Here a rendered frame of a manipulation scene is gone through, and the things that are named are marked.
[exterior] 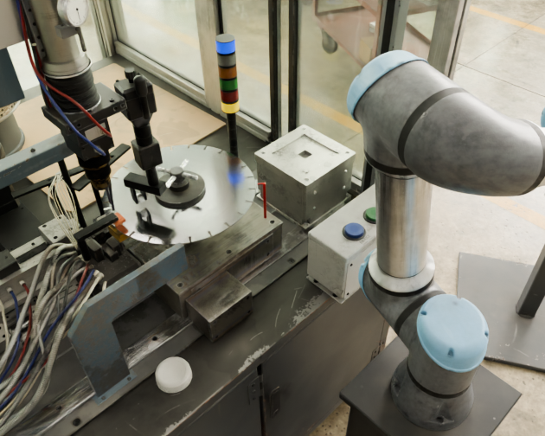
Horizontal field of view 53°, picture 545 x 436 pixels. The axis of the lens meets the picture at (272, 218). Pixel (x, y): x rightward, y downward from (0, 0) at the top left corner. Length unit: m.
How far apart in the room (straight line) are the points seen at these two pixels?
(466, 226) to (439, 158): 1.94
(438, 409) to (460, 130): 0.57
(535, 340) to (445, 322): 1.30
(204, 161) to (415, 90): 0.69
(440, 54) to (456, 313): 0.50
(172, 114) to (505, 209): 1.61
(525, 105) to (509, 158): 2.85
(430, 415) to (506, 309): 1.26
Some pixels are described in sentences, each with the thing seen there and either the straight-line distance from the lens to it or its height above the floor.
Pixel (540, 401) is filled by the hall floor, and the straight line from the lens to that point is 2.14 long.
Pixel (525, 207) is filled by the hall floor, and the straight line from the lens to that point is 2.79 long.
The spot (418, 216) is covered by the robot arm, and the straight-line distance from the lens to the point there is 0.87.
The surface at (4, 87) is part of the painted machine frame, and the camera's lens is 1.07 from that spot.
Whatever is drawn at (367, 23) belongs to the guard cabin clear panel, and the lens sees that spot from 1.28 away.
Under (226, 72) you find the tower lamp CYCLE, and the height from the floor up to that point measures 1.08.
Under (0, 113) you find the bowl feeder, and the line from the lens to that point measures 1.69.
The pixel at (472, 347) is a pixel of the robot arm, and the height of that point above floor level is 0.97.
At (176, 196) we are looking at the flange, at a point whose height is 0.96.
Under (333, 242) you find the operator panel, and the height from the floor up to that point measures 0.90.
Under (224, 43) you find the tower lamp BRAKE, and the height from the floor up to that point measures 1.16.
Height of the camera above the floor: 1.73
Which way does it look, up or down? 43 degrees down
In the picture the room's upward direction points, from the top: 1 degrees counter-clockwise
